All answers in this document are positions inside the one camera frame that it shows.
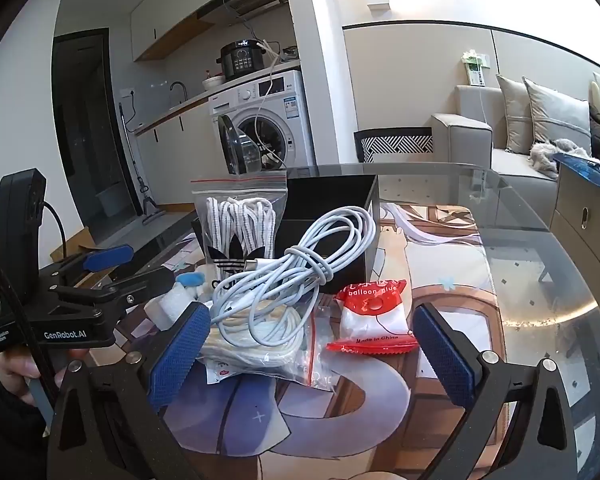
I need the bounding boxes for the cardboard box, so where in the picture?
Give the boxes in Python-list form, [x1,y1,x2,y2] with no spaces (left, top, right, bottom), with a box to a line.
[50,227,106,266]

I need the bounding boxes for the white washing machine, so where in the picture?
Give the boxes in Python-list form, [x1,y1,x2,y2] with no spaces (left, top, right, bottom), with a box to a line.
[209,70,317,175]

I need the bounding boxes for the white wall cabinets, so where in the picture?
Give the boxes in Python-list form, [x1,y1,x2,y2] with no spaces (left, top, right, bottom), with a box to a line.
[130,0,286,62]

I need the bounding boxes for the beige sofa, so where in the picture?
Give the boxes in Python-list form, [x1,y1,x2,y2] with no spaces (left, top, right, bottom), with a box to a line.
[430,72,600,211]

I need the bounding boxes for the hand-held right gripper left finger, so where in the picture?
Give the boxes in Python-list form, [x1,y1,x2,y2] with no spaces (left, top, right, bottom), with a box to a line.
[45,302,213,480]

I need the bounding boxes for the beige low cabinet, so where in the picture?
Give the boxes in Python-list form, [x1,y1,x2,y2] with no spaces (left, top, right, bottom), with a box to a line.
[550,152,600,281]

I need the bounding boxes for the dark door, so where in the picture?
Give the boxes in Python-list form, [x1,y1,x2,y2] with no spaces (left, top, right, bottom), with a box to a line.
[52,27,146,217]

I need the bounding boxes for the zip bag of beige cable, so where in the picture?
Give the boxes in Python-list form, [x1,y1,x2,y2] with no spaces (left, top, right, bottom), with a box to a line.
[200,300,341,393]

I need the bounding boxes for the grey bin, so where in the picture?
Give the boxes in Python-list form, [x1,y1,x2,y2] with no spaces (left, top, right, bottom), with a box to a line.
[96,187,123,218]

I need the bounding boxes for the black storage box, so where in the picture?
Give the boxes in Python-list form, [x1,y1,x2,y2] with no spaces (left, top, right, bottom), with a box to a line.
[190,174,381,283]

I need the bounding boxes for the red and white packet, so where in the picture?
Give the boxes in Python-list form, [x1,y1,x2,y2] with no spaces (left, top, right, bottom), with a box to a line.
[326,279,420,357]

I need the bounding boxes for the person's left hand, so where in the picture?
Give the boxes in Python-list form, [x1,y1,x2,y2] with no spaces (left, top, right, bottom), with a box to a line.
[0,347,88,407]

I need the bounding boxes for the range hood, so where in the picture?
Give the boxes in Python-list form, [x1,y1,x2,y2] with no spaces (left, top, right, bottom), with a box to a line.
[220,0,287,17]

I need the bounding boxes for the grey furry cloth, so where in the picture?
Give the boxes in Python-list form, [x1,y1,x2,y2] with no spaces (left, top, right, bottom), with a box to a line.
[527,137,600,181]

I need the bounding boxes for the white power cord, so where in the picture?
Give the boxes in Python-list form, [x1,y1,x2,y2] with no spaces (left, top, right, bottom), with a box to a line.
[252,40,287,166]

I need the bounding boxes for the kitchen counter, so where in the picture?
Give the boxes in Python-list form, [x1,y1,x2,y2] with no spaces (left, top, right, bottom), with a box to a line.
[132,57,301,137]

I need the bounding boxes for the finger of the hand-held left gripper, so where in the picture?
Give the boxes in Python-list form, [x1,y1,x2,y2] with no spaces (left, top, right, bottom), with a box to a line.
[40,244,135,291]
[50,267,176,318]

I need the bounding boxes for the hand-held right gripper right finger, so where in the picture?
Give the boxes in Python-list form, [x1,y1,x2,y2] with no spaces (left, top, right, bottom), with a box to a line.
[411,302,583,480]

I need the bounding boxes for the grey sofa cushion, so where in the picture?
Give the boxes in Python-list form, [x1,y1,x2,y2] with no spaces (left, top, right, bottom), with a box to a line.
[522,76,593,158]

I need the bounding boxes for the beige sofa cushion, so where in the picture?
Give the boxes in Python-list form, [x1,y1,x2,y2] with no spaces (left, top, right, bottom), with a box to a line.
[495,74,536,156]

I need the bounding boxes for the white cable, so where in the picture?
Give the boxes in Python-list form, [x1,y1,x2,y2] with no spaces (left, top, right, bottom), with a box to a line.
[211,205,378,356]

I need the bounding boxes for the white and blue plush toy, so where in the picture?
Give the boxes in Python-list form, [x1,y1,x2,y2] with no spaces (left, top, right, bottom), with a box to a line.
[145,272,211,332]

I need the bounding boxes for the floor mop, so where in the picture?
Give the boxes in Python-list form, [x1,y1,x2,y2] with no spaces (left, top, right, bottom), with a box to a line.
[119,102,166,223]

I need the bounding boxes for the wall socket with green charger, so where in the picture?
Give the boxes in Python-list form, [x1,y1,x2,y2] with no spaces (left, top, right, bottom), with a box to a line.
[460,50,491,87]

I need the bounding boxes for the black pressure cooker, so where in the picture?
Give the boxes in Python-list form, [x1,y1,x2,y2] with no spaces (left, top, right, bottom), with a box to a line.
[216,40,266,81]

